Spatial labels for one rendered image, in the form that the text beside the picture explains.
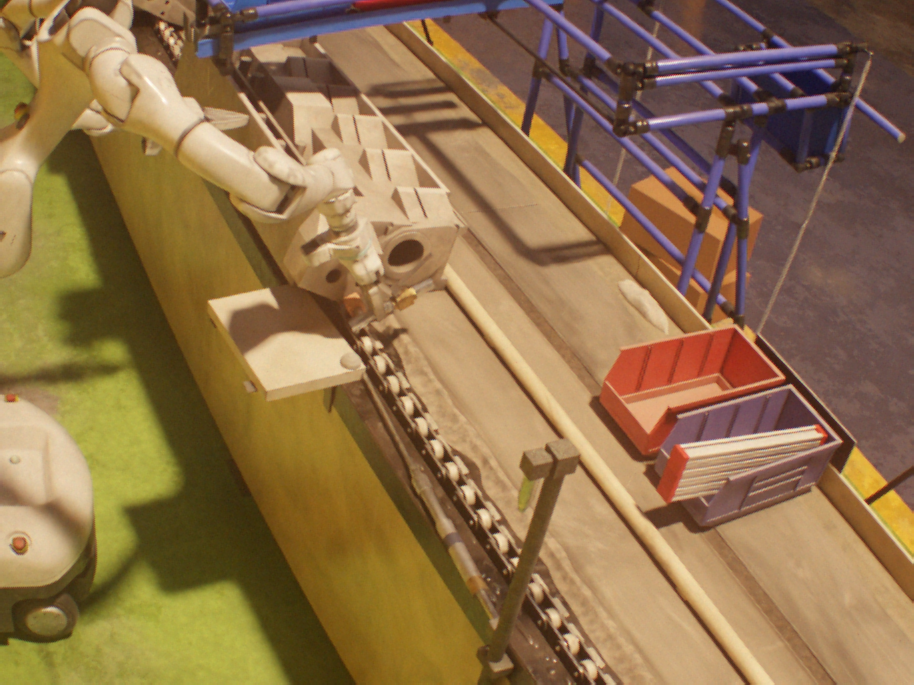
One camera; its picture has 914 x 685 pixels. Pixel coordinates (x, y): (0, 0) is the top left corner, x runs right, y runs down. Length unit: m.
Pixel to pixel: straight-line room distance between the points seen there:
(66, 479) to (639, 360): 1.29
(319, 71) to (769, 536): 1.68
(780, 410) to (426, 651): 0.88
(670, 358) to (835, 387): 1.75
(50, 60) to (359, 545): 1.16
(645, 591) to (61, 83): 1.39
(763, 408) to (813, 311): 2.12
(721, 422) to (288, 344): 0.87
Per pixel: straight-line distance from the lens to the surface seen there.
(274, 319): 2.57
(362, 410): 2.42
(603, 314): 2.86
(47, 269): 4.09
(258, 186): 1.95
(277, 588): 3.10
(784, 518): 2.50
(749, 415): 2.54
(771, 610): 2.32
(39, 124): 2.27
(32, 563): 2.70
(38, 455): 2.97
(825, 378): 4.32
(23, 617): 2.88
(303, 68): 3.26
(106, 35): 2.13
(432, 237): 2.69
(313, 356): 2.49
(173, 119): 1.97
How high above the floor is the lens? 2.34
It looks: 36 degrees down
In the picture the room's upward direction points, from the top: 12 degrees clockwise
